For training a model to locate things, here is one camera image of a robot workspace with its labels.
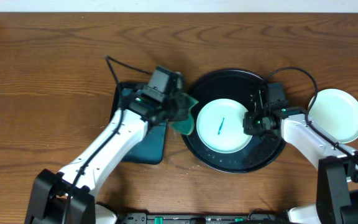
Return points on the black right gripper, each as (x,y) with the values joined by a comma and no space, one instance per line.
(248,124)

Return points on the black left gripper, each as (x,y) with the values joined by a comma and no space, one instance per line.
(179,106)

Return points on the green yellow sponge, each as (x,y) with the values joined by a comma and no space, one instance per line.
(186,126)

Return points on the white plate with blue stain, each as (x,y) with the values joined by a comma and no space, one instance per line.
(219,126)

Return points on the pale green plate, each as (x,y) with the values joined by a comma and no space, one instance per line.
(336,111)

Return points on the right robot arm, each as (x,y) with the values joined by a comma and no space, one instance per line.
(336,163)

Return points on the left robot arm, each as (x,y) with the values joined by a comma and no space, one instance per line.
(68,196)

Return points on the round black tray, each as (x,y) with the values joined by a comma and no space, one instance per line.
(237,85)

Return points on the black rectangular water tray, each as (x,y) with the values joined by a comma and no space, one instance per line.
(150,150)

